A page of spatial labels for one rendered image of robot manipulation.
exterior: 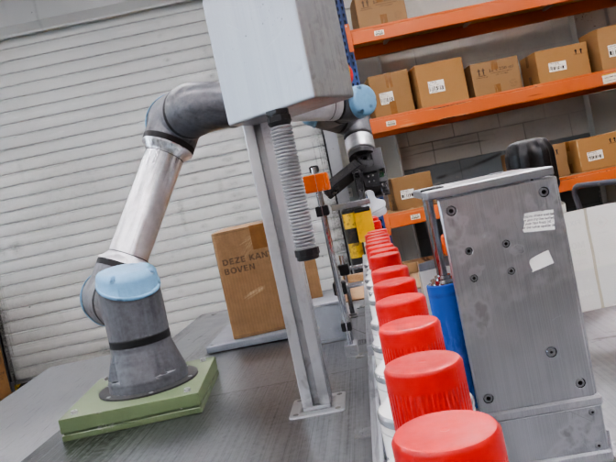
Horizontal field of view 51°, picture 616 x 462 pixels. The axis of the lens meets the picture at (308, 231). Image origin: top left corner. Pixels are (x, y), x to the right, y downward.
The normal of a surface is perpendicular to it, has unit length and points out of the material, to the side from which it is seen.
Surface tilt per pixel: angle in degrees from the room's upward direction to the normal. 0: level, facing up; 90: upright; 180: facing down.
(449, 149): 90
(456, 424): 3
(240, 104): 90
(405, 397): 90
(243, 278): 90
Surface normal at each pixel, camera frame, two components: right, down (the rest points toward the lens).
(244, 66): -0.62, 0.17
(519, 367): -0.08, 0.07
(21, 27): 0.16, 0.72
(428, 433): -0.16, -0.99
